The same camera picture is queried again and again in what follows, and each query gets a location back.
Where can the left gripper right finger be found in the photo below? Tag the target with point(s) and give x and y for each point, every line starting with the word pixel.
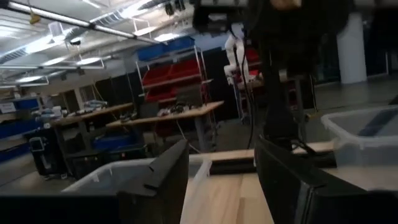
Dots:
pixel 289 199

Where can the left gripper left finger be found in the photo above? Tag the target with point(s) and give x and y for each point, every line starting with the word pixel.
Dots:
pixel 161 193

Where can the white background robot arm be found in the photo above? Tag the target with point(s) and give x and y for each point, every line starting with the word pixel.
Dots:
pixel 236 53

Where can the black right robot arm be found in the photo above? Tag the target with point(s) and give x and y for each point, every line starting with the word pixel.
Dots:
pixel 280 109

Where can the white pillar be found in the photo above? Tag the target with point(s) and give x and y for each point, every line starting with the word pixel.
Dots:
pixel 351 49

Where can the clear plastic bin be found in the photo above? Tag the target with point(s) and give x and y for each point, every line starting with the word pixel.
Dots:
pixel 102 177
pixel 351 149

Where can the blue floor crate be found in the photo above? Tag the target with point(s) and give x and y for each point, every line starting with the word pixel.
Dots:
pixel 115 141

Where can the wooden work table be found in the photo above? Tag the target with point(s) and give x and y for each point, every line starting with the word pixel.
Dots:
pixel 174 116

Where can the wooden workbench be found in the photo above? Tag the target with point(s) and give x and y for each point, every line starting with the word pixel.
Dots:
pixel 93 112

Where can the black equipment case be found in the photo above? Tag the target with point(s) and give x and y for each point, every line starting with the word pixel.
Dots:
pixel 49 155

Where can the red and blue bin rack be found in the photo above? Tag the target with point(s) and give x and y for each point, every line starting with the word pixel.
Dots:
pixel 174 74

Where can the blue storage bin shelf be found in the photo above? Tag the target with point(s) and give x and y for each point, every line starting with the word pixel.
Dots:
pixel 18 127

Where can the white ceiling vent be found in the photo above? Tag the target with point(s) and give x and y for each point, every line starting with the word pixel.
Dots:
pixel 56 29

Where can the black overhead light bar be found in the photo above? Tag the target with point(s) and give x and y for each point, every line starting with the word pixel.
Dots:
pixel 62 18

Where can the yellow hanging hook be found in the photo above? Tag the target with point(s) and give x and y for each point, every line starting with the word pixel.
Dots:
pixel 34 18

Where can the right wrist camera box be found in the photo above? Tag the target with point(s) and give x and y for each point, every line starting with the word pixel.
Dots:
pixel 217 23

